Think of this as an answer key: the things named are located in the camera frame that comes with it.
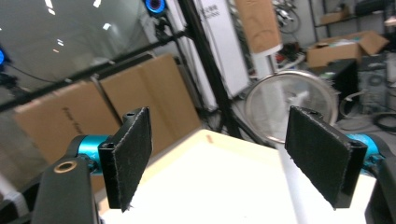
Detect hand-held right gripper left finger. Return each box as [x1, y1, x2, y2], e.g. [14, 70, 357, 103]
[98, 106, 153, 213]

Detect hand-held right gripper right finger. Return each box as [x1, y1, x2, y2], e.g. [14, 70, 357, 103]
[284, 105, 368, 210]

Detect round silver-rimmed disc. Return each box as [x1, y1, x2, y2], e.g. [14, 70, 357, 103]
[243, 70, 340, 145]

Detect flat cardboard sheet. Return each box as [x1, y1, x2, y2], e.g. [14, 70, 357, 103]
[98, 52, 204, 157]
[12, 79, 123, 194]

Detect large black computer tower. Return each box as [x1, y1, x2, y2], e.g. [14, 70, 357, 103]
[323, 58, 360, 101]

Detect slim black computer tower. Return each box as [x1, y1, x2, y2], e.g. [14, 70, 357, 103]
[357, 51, 396, 114]

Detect white gridded mat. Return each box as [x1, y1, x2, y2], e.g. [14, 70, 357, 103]
[102, 141, 377, 224]

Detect open cardboard box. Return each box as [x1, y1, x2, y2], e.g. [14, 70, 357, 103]
[305, 30, 390, 69]

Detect bicycle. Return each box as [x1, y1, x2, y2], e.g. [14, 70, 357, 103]
[273, 0, 302, 35]

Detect white panel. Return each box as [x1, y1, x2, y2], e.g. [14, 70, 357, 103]
[191, 0, 252, 99]

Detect black cable coil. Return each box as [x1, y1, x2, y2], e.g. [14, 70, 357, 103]
[371, 111, 396, 133]

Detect black metal frame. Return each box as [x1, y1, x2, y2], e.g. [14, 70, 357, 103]
[0, 0, 269, 147]

